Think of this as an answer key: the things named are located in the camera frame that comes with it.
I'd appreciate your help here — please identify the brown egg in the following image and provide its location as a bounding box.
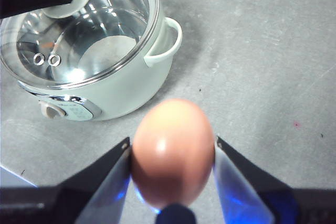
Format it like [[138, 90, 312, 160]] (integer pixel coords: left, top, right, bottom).
[[131, 98, 216, 210]]

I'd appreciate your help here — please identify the pale green electric pot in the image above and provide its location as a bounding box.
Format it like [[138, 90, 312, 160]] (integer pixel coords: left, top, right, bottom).
[[0, 3, 183, 122]]

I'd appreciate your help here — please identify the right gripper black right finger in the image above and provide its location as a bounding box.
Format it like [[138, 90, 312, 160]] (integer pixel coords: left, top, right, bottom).
[[214, 135, 336, 224]]

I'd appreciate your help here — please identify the glass lid with green knob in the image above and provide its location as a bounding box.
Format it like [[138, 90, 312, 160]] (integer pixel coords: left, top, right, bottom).
[[0, 0, 160, 90]]

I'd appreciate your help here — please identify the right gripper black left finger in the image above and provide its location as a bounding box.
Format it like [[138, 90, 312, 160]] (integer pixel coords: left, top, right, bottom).
[[0, 136, 131, 224]]

